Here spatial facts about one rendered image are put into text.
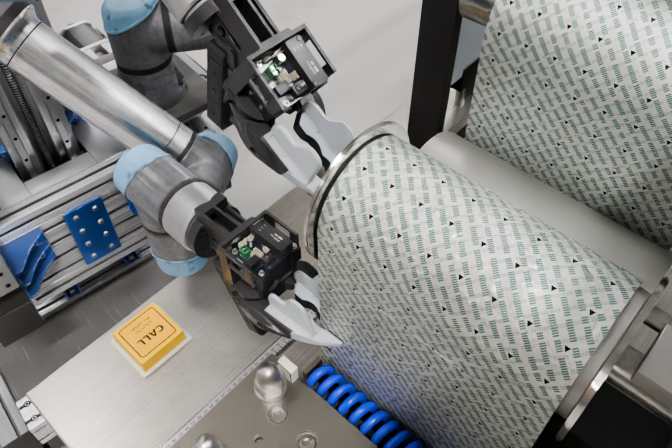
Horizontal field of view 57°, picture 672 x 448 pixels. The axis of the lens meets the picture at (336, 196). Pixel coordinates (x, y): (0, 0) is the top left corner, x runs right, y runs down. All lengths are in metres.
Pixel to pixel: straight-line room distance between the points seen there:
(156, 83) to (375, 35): 1.84
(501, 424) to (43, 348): 1.45
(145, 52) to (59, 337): 0.86
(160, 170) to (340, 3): 2.60
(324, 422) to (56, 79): 0.55
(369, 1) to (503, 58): 2.70
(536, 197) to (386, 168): 0.17
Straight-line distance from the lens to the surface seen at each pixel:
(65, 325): 1.85
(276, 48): 0.58
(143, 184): 0.78
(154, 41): 1.30
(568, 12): 0.60
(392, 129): 0.56
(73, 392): 0.92
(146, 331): 0.91
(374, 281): 0.53
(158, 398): 0.88
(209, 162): 0.92
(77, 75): 0.89
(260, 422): 0.70
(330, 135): 0.60
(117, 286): 1.87
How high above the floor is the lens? 1.68
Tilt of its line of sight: 48 degrees down
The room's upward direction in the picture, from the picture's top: straight up
